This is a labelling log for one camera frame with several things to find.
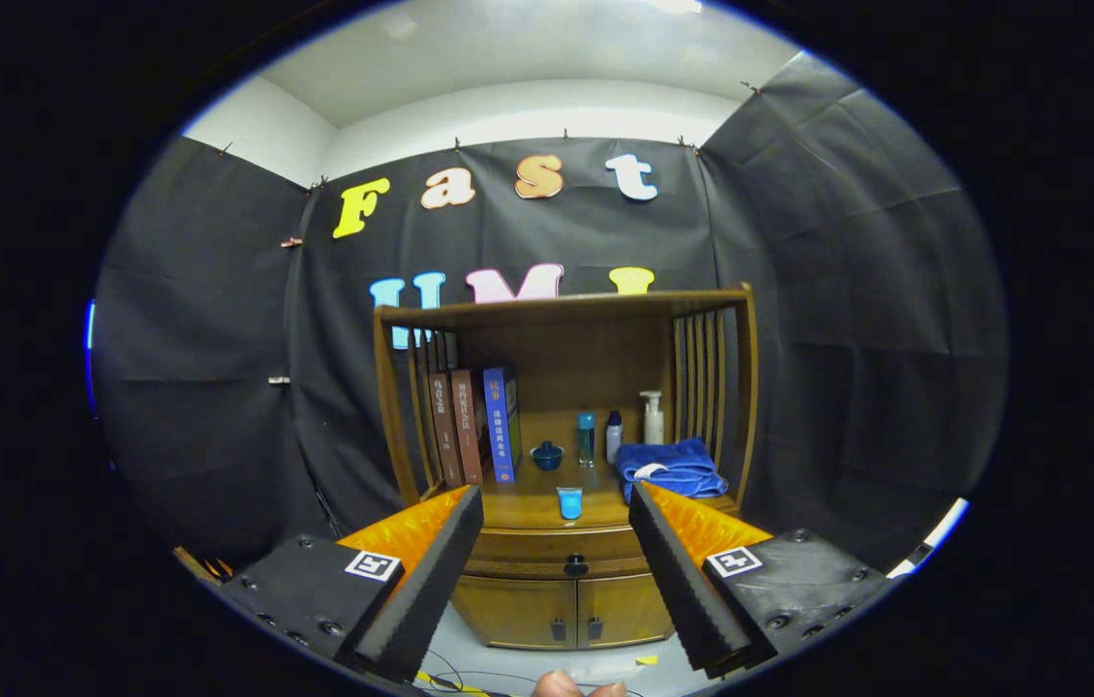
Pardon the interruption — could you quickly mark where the blue folded towel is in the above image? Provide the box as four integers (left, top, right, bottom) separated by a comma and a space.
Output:
615, 438, 730, 504

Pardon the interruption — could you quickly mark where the wooden cabinet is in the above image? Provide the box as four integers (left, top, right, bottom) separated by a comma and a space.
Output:
373, 283, 759, 651

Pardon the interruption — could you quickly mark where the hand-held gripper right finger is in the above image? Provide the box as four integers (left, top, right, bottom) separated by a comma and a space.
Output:
628, 481, 896, 679

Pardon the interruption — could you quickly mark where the wooden countertop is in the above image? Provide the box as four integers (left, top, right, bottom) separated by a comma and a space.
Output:
470, 463, 740, 531

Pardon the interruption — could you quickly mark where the wooden cabinet door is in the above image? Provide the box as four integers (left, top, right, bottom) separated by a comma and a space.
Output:
576, 573, 676, 648
450, 576, 579, 650

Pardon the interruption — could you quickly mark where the wooden drawer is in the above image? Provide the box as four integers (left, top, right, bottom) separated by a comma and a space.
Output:
463, 552, 650, 581

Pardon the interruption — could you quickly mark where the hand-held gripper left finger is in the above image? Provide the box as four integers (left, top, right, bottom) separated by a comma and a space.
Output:
223, 484, 485, 684

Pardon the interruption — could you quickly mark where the dark brown book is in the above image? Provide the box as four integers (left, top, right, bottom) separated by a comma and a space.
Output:
428, 372, 463, 488

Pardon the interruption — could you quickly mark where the blue book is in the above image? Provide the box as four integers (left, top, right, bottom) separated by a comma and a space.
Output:
482, 365, 524, 484

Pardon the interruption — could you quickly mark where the yellow and black cable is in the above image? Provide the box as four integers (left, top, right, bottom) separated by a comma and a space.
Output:
414, 668, 495, 697

